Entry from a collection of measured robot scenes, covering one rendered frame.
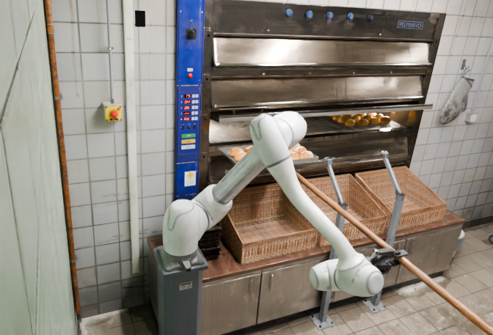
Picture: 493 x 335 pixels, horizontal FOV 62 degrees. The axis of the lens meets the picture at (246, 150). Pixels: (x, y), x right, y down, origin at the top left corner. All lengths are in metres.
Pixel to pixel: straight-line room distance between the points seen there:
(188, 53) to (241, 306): 1.60
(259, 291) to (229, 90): 1.30
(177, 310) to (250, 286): 0.78
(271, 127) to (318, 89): 1.53
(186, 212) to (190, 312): 0.52
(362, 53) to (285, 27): 0.67
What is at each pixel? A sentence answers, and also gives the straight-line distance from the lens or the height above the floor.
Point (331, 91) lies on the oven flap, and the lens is 3.04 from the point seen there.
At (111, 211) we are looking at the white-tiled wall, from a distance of 2.75.
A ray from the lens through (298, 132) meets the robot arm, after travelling 1.59.
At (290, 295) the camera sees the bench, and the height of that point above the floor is 0.28.
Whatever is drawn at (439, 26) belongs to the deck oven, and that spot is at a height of 2.00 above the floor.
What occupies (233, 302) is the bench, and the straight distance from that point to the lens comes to 2.73.
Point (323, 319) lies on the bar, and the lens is 3.18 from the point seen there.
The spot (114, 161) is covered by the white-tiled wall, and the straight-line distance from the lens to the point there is 2.60.
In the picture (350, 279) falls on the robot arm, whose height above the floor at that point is 1.30.
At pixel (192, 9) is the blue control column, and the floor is 2.03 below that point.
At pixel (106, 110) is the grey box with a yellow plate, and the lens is 2.41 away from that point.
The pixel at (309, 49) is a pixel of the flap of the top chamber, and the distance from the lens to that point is 2.88.
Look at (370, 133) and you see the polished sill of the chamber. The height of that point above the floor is 1.17.
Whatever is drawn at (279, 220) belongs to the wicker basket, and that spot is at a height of 0.59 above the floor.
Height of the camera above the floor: 2.17
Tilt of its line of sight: 21 degrees down
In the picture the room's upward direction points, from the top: 5 degrees clockwise
